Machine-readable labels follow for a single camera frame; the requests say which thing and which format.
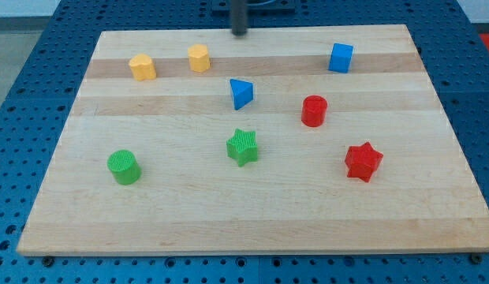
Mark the yellow heart block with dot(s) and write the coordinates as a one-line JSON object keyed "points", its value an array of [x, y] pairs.
{"points": [[142, 67]]}

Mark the green star block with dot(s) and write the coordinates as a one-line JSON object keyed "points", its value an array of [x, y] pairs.
{"points": [[242, 147]]}

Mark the blue triangle block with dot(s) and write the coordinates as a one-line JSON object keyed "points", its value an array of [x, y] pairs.
{"points": [[242, 93]]}

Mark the wooden board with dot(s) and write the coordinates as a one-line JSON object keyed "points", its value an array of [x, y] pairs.
{"points": [[193, 199]]}

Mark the red cylinder block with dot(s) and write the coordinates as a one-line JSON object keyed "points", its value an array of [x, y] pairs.
{"points": [[314, 110]]}

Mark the yellow hexagon block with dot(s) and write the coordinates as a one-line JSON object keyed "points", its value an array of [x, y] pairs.
{"points": [[199, 59]]}

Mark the red star block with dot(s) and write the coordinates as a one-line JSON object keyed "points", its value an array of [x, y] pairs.
{"points": [[362, 161]]}

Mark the green cylinder block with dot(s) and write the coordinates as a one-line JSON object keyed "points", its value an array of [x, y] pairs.
{"points": [[124, 167]]}

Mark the blue cube block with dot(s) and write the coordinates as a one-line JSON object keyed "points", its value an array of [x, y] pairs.
{"points": [[340, 58]]}

